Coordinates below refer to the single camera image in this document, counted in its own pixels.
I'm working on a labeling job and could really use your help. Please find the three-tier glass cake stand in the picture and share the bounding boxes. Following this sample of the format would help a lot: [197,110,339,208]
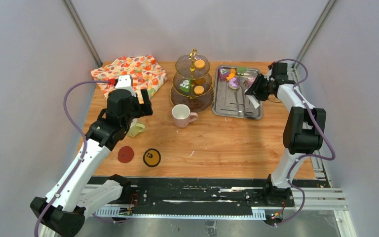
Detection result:
[170,48,214,113]

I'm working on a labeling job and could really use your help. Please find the purple frosted donut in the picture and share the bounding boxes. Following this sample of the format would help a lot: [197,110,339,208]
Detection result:
[228,77,240,90]

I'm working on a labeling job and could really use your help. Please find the magenta square cake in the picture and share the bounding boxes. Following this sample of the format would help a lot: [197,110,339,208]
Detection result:
[219,67,229,81]

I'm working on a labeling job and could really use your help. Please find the green square cake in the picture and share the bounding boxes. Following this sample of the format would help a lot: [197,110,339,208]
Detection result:
[179,79,191,93]

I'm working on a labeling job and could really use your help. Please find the floral orange cloth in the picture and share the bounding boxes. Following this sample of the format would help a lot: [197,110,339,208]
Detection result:
[90,55,167,103]

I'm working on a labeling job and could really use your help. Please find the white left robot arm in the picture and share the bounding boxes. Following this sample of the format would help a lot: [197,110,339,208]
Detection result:
[30,87,153,237]

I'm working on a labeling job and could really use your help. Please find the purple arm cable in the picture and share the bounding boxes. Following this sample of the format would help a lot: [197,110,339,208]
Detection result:
[267,59,336,226]
[34,78,117,237]

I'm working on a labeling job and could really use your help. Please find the white slotted cable duct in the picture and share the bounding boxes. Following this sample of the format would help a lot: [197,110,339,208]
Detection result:
[94,206,267,220]

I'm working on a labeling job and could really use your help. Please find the aluminium frame post right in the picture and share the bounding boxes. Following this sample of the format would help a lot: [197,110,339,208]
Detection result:
[296,0,338,62]

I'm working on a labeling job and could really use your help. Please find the red round coaster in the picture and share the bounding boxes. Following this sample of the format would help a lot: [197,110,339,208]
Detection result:
[117,146,134,163]

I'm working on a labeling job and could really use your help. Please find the metal serving tray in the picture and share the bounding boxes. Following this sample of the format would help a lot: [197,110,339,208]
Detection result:
[212,66,263,120]

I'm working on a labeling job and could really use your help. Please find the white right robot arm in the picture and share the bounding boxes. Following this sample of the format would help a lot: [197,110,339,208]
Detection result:
[244,59,326,206]

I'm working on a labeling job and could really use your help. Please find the long metal tongs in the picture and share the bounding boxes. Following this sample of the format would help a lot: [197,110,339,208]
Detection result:
[226,86,262,114]

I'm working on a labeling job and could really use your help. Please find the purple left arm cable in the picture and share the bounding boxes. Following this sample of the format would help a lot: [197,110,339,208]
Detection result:
[34,78,117,237]

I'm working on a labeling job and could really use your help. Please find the small orange flower cookie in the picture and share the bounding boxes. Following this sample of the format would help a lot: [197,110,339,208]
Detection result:
[229,68,237,74]

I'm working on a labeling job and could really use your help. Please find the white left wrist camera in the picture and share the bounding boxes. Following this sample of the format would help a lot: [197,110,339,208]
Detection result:
[114,75,136,96]

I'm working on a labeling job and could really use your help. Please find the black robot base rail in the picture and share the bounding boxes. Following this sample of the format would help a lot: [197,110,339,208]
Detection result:
[88,177,311,217]

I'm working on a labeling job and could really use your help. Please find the white cup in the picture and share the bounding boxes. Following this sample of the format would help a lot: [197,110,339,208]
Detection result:
[127,118,146,137]

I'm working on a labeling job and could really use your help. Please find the orange round biscuit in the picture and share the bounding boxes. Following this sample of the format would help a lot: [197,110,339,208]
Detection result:
[193,85,204,95]
[194,59,206,69]

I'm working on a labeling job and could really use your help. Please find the aluminium frame post left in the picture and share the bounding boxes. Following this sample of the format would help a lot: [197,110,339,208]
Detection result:
[62,0,103,67]

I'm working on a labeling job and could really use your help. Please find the pink mug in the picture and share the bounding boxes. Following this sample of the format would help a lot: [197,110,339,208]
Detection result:
[171,104,198,128]

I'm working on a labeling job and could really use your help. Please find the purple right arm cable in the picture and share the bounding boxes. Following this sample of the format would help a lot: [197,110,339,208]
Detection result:
[267,59,336,226]

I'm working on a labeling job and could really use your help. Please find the brown bread roll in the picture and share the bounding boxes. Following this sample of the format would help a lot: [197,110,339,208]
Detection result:
[194,78,206,85]

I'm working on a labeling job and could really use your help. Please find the aluminium frame post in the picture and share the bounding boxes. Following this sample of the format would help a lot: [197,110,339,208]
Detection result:
[296,0,338,62]
[62,0,103,67]

